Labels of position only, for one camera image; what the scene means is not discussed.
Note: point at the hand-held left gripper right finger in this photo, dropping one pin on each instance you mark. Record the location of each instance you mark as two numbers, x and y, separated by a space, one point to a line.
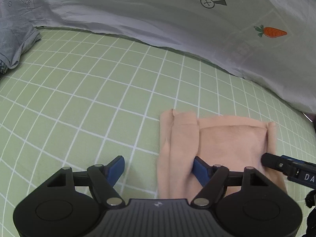
201 169

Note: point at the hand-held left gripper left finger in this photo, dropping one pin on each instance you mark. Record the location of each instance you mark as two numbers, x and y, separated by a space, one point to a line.
116 169

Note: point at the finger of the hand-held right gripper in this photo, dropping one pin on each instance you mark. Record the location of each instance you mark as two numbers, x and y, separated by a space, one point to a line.
274 161

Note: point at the beige long-sleeve shirt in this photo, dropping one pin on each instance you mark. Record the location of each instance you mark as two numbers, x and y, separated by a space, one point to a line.
234 140

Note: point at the grey shirt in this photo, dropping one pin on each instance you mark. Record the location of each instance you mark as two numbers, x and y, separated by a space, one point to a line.
19 44

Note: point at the grey printed quilt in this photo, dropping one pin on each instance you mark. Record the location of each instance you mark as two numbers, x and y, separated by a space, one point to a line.
148 12

